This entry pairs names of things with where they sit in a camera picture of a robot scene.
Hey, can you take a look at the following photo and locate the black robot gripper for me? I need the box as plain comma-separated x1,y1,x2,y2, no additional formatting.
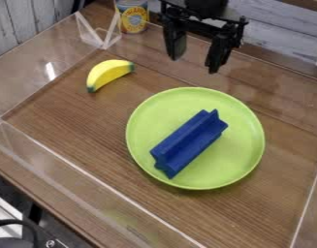
160,0,249,74

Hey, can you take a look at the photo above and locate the yellow toy banana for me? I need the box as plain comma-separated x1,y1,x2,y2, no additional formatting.
87,59,136,93

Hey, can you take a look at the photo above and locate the green round plate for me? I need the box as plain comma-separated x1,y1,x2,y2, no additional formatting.
126,87,265,190

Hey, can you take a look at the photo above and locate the yellow blue labelled can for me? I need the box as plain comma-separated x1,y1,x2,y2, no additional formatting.
115,0,149,34

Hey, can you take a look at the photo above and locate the blue plastic block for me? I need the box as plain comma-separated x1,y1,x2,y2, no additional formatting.
150,109,228,178

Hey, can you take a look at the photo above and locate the clear acrylic corner bracket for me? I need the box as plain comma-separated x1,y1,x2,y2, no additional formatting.
75,12,122,50

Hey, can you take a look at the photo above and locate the clear acrylic tray wall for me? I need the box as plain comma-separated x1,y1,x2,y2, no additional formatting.
0,117,207,248

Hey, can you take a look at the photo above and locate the black metal table frame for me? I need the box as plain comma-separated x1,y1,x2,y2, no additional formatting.
23,202,78,248

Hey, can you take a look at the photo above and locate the black cable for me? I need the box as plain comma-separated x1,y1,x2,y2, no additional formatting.
0,218,39,248

